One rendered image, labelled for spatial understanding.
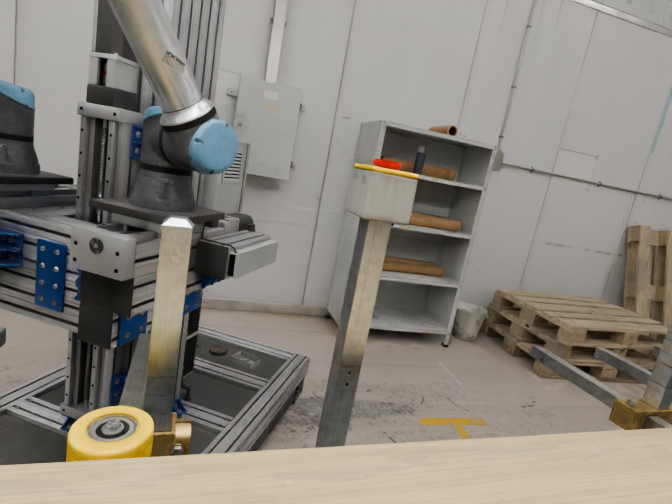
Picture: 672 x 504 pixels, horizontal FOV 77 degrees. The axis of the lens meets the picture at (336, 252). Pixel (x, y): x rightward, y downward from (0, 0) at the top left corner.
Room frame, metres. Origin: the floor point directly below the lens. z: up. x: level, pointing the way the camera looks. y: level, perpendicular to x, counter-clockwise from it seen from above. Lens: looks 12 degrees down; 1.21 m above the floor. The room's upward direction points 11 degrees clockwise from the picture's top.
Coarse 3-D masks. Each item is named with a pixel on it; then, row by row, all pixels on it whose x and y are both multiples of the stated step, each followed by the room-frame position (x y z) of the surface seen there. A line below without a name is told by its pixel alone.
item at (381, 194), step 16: (352, 176) 0.61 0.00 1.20; (368, 176) 0.56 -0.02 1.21; (384, 176) 0.56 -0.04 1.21; (400, 176) 0.57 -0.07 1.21; (416, 176) 0.57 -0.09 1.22; (352, 192) 0.60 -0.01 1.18; (368, 192) 0.55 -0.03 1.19; (384, 192) 0.56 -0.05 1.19; (400, 192) 0.57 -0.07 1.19; (352, 208) 0.59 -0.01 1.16; (368, 208) 0.55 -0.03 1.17; (384, 208) 0.56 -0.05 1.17; (400, 208) 0.57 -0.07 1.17
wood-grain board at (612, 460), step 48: (624, 432) 0.59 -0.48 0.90; (0, 480) 0.30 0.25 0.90; (48, 480) 0.31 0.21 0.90; (96, 480) 0.32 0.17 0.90; (144, 480) 0.33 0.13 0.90; (192, 480) 0.34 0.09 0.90; (240, 480) 0.35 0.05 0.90; (288, 480) 0.36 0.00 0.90; (336, 480) 0.38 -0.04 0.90; (384, 480) 0.39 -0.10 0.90; (432, 480) 0.40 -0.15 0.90; (480, 480) 0.42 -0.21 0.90; (528, 480) 0.43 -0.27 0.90; (576, 480) 0.45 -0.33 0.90; (624, 480) 0.47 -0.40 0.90
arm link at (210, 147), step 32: (128, 0) 0.76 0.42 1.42; (160, 0) 0.81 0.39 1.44; (128, 32) 0.79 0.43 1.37; (160, 32) 0.80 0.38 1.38; (160, 64) 0.81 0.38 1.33; (160, 96) 0.84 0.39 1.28; (192, 96) 0.86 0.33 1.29; (192, 128) 0.86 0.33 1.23; (224, 128) 0.89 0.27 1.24; (192, 160) 0.87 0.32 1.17; (224, 160) 0.91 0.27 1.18
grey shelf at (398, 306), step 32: (384, 128) 2.84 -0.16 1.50; (416, 128) 2.91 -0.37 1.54; (448, 160) 3.47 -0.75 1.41; (480, 160) 3.25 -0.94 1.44; (416, 192) 3.41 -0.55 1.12; (448, 192) 3.49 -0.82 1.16; (480, 192) 3.16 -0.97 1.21; (352, 224) 3.02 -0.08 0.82; (416, 256) 3.45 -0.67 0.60; (448, 256) 3.36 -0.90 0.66; (384, 288) 3.38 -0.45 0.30; (416, 288) 3.47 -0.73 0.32; (448, 288) 3.25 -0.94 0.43; (384, 320) 3.05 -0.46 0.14; (416, 320) 3.19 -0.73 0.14; (448, 320) 3.15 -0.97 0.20
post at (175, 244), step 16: (176, 224) 0.49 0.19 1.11; (192, 224) 0.51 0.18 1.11; (160, 240) 0.48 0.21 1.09; (176, 240) 0.49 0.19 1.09; (160, 256) 0.48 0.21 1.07; (176, 256) 0.49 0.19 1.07; (160, 272) 0.48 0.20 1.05; (176, 272) 0.49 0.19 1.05; (160, 288) 0.48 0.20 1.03; (176, 288) 0.49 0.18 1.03; (160, 304) 0.48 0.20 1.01; (176, 304) 0.49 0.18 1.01; (160, 320) 0.49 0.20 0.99; (176, 320) 0.49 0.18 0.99; (160, 336) 0.49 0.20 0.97; (176, 336) 0.49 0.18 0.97; (160, 352) 0.49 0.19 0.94; (176, 352) 0.49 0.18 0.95; (160, 368) 0.49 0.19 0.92; (176, 368) 0.49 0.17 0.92; (160, 384) 0.49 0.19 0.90; (144, 400) 0.48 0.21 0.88; (160, 400) 0.49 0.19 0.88; (160, 416) 0.49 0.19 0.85
